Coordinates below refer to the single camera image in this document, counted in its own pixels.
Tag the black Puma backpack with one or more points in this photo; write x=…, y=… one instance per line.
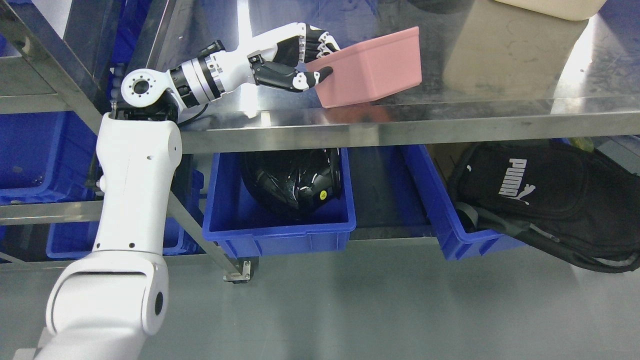
x=581, y=207

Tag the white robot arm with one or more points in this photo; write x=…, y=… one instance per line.
x=105, y=305

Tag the pink plastic storage box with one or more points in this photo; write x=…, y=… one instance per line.
x=370, y=70

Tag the blue bin with helmet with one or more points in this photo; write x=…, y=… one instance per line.
x=243, y=228

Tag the stainless steel shelf rack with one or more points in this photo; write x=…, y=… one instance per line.
x=55, y=57

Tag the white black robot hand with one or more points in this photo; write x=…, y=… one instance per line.
x=272, y=58

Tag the blue bin under backpack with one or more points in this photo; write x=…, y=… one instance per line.
x=454, y=241

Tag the blue bin lower left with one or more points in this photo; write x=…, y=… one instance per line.
x=75, y=240

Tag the stainless steel table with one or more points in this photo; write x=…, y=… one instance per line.
x=490, y=72

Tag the blue bin left shelf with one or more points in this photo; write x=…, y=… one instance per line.
x=45, y=157

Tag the beige container top right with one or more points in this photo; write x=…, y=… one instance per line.
x=571, y=10

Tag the black motorcycle helmet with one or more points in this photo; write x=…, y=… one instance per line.
x=293, y=183

